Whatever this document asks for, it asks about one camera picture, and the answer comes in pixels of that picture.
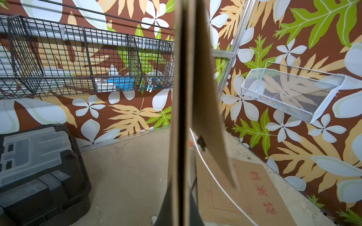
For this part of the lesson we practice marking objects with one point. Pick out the kraft file bag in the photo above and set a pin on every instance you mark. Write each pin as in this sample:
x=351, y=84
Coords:
x=194, y=105
x=255, y=201

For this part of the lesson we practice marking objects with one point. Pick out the black wire basket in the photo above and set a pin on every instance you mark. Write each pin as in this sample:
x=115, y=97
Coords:
x=42, y=58

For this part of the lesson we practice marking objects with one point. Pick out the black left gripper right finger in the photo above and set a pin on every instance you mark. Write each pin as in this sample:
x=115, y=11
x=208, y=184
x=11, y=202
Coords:
x=194, y=215

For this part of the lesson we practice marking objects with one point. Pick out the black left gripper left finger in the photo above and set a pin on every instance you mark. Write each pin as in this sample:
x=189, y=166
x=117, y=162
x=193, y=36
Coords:
x=167, y=215

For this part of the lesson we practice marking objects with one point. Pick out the white wire basket right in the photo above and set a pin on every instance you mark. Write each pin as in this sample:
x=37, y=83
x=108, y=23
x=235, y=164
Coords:
x=301, y=97

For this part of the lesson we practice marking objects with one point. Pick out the black plastic toolbox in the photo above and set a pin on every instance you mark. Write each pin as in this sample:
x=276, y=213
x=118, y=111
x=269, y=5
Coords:
x=44, y=181

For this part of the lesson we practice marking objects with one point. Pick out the blue object in basket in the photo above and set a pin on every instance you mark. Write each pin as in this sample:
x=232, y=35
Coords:
x=122, y=83

